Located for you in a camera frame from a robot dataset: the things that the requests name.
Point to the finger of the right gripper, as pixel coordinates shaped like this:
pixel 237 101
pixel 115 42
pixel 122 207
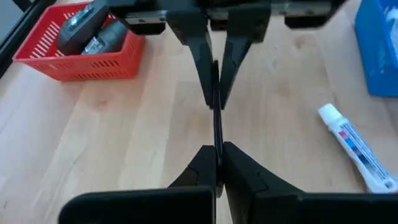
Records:
pixel 242 34
pixel 196 40

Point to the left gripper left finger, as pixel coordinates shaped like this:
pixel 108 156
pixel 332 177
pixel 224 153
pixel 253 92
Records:
pixel 174 205

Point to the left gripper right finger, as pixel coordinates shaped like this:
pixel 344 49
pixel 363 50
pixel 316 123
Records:
pixel 264 202

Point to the white toothpaste tube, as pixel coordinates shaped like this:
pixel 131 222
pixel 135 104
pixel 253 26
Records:
pixel 357 149

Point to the charcoal toiletry bottle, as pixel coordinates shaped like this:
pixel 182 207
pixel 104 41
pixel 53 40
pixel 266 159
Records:
pixel 77 28

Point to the red plastic basket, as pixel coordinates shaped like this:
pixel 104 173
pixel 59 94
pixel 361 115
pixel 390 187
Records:
pixel 93 67

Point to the blue plastic basket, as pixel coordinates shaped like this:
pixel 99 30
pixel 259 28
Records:
pixel 376 68

